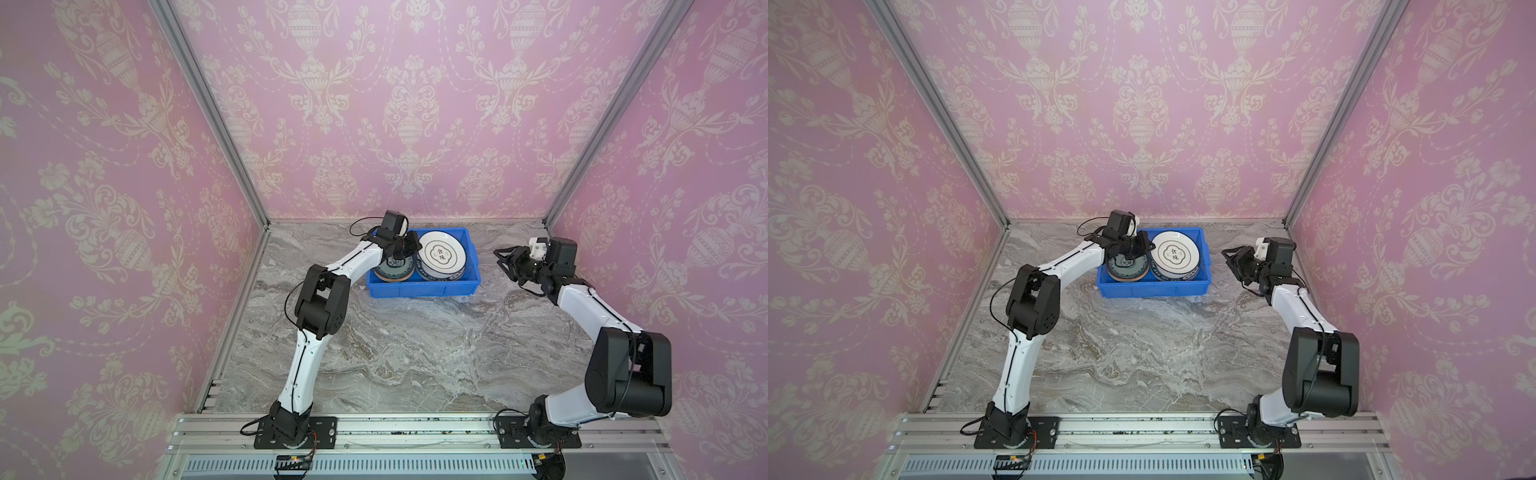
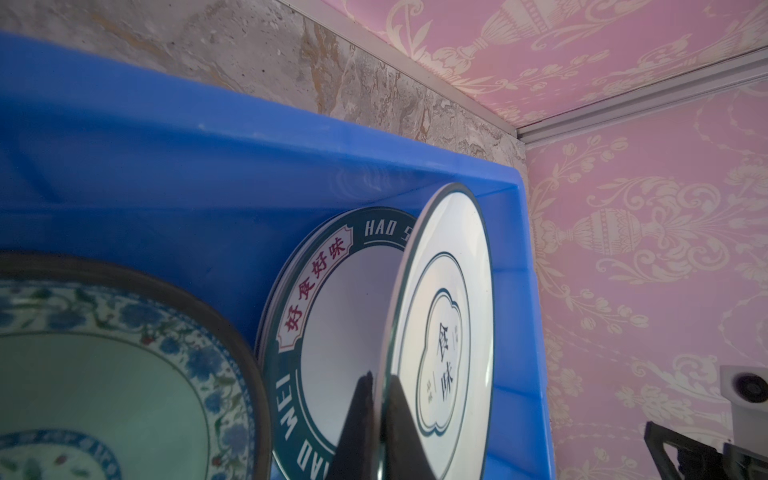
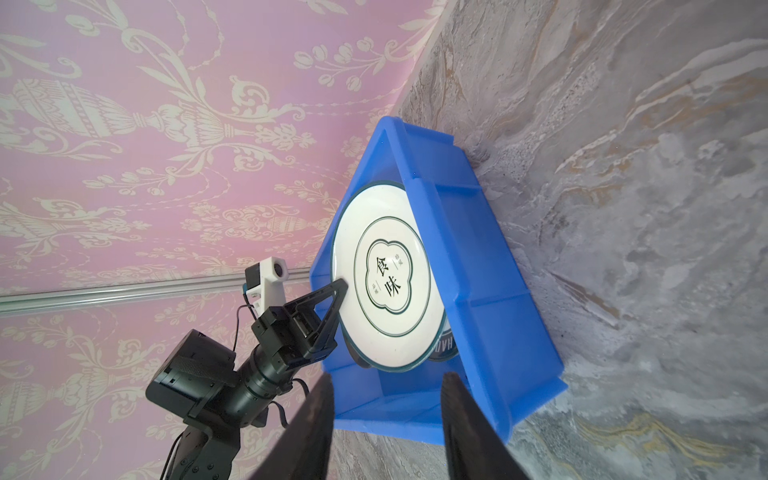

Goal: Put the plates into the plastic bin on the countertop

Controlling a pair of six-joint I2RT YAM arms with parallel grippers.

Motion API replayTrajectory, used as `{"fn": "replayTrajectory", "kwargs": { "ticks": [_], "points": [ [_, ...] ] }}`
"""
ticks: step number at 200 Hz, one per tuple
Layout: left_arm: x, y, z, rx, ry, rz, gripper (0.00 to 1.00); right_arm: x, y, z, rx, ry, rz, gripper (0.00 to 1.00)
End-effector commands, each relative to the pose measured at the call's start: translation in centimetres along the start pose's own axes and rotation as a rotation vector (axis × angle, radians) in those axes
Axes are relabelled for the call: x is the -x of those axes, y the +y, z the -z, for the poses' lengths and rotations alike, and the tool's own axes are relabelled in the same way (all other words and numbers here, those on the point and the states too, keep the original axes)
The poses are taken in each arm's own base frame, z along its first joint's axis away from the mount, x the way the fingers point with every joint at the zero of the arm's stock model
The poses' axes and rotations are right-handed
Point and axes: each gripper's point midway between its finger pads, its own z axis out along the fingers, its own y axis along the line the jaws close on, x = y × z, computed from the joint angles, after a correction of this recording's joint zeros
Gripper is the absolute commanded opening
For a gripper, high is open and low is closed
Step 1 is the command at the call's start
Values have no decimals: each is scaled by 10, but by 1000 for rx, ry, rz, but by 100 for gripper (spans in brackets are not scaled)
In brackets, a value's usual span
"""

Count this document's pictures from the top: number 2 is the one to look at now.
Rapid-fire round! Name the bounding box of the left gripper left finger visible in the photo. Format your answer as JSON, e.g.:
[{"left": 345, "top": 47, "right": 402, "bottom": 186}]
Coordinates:
[{"left": 325, "top": 372, "right": 374, "bottom": 480}]

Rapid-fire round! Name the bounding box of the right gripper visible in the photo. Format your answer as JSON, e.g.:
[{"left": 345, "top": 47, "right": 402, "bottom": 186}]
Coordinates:
[{"left": 644, "top": 421, "right": 767, "bottom": 480}]

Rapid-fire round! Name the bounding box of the blue plastic bin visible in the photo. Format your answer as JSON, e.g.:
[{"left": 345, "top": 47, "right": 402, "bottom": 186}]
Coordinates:
[{"left": 1, "top": 33, "right": 555, "bottom": 479}]

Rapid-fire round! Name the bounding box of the white plate black flower outline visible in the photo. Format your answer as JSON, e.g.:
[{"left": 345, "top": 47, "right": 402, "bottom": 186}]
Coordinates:
[{"left": 374, "top": 183, "right": 495, "bottom": 479}]

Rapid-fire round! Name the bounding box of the teal patterned plate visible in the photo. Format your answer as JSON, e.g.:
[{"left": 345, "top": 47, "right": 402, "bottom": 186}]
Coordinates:
[{"left": 1, "top": 251, "right": 272, "bottom": 479}]

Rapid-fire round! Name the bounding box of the large green-rim white plate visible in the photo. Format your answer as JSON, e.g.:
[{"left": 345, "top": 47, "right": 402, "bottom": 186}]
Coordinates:
[{"left": 255, "top": 206, "right": 416, "bottom": 479}]

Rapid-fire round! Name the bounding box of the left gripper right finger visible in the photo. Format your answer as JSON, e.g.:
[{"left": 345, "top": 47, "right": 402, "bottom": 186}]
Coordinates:
[{"left": 380, "top": 375, "right": 435, "bottom": 480}]

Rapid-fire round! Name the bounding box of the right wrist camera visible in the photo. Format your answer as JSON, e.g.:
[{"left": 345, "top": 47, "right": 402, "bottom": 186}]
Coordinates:
[{"left": 719, "top": 365, "right": 768, "bottom": 457}]

